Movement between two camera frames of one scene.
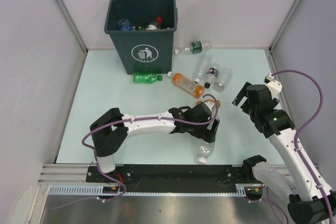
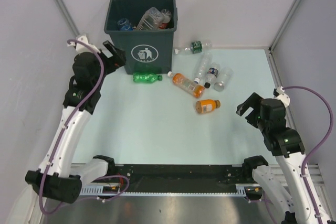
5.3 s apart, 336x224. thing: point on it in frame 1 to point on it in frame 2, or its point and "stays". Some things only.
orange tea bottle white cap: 187,85 stays
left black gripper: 204,134 to 117,60
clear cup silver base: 223,80 stays
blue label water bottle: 124,24 stays
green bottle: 146,77 stays
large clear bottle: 205,149 to 153,19
